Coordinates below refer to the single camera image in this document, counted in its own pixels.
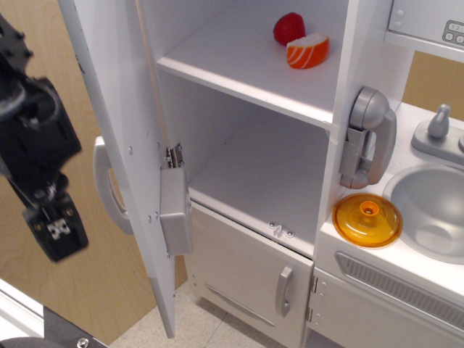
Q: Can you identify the white toy microwave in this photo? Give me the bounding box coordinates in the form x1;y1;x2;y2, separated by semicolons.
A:
384;0;463;62

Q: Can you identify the grey toy faucet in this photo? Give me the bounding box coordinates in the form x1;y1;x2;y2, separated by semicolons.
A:
411;104;463;165

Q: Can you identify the grey freezer door handle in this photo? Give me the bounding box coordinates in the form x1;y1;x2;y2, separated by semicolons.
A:
275;266;293;318

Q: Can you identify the grey fridge door handle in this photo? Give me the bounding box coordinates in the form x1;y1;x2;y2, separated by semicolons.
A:
93;136;133;236

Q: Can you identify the grey ice dispenser panel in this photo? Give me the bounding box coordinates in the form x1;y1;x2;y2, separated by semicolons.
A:
160;167;194;256

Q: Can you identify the white toy fridge door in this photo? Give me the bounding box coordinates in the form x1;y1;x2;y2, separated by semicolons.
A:
59;1;175;339

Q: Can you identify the grey toy telephone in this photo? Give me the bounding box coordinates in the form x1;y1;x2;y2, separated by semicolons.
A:
339;87;397;189

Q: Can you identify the grey oven vent grille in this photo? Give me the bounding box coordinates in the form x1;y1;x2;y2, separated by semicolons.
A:
334;251;463;331

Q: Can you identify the red toy strawberry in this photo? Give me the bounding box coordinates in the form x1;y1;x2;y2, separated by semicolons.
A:
273;12;306;46

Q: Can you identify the white oven door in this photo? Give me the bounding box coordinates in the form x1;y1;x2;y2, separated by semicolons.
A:
309;268;463;347

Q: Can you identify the orange salmon sushi toy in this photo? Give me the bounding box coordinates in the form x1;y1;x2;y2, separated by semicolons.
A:
286;33;330;70

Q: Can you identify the white toy kitchen cabinet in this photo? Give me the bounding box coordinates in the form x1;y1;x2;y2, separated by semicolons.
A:
137;0;464;348

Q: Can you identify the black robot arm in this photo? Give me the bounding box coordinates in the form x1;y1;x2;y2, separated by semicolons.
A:
1;18;88;262

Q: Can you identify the white freezer door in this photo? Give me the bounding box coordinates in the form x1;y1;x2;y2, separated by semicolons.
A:
184;204;314;347

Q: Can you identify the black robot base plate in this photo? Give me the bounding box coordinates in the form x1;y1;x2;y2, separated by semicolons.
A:
43;306;108;348

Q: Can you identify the grey toy sink basin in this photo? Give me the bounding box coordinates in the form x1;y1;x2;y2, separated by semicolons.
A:
383;165;463;265

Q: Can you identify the orange transparent pot lid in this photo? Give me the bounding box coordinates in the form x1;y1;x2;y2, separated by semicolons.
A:
332;193;402;248

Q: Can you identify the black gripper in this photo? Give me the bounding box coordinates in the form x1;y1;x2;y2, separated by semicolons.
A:
1;78;88;262

